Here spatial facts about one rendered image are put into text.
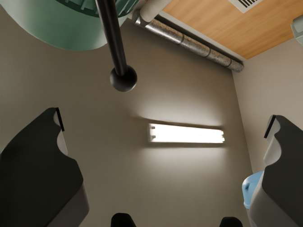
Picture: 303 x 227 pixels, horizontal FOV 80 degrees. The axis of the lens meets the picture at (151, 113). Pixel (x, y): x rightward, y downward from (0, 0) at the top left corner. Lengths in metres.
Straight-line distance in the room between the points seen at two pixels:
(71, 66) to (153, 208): 1.43
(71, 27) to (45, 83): 1.34
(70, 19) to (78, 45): 0.05
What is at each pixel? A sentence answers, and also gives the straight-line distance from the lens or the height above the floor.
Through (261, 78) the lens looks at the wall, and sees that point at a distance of 3.44.
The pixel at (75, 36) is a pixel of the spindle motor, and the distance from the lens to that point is 0.28.
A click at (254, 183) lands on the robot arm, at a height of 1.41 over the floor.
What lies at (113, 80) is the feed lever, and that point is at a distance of 0.23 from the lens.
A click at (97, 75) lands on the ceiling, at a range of 1.75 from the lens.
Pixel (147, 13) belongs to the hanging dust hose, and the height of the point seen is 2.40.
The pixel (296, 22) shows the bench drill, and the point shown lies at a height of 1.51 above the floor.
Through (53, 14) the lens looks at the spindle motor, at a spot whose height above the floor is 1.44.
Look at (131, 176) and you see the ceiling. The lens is 1.70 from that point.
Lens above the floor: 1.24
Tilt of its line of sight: 49 degrees up
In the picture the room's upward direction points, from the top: 113 degrees counter-clockwise
